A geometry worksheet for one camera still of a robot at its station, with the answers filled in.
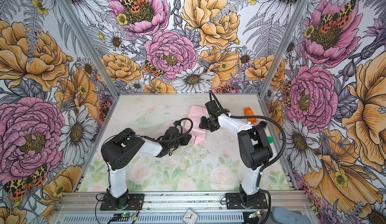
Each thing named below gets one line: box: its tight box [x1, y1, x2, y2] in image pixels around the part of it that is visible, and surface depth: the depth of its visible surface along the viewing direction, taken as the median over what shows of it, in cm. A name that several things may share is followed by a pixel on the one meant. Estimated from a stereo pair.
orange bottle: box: [244, 107, 258, 125], surface depth 107 cm
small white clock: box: [181, 207, 199, 224], surface depth 70 cm
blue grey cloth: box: [271, 206, 312, 224], surface depth 70 cm
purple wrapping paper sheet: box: [183, 105, 208, 146], surface depth 98 cm
